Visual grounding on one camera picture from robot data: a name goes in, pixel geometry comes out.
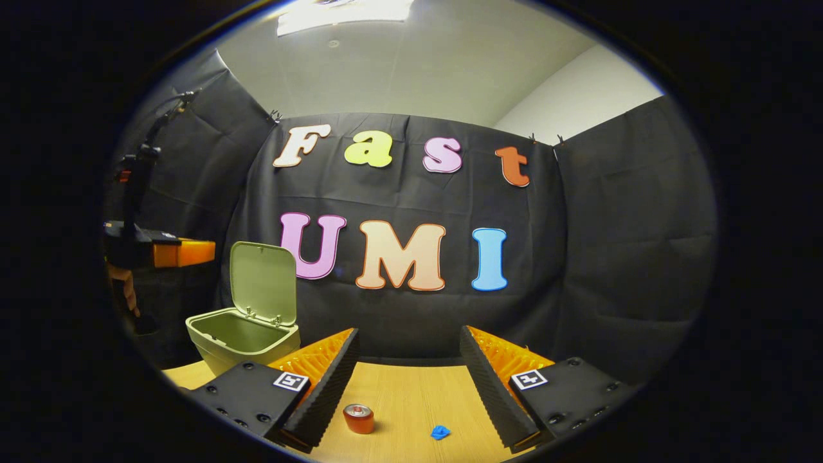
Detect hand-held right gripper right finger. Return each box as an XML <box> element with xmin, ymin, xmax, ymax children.
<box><xmin>459</xmin><ymin>325</ymin><xmax>637</xmax><ymax>453</ymax></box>

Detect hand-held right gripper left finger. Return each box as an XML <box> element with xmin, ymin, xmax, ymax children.
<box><xmin>186</xmin><ymin>328</ymin><xmax>361</xmax><ymax>454</ymax></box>

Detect red pop can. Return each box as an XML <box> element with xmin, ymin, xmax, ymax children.
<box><xmin>342</xmin><ymin>403</ymin><xmax>375</xmax><ymax>435</ymax></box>

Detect green desktop garbage bin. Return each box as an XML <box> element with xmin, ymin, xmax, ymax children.
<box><xmin>185</xmin><ymin>241</ymin><xmax>302</xmax><ymax>377</ymax></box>

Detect wooden desktop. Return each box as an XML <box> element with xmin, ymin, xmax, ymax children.
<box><xmin>161</xmin><ymin>358</ymin><xmax>534</xmax><ymax>463</ymax></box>

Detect black backdrop cloth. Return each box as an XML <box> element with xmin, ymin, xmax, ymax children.
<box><xmin>106</xmin><ymin>48</ymin><xmax>718</xmax><ymax>386</ymax></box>

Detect ceiling light panel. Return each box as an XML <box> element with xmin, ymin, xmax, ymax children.
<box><xmin>276</xmin><ymin>0</ymin><xmax>415</xmax><ymax>36</ymax></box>

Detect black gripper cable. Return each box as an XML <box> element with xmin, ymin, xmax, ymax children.
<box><xmin>114</xmin><ymin>89</ymin><xmax>201</xmax><ymax>226</ymax></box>

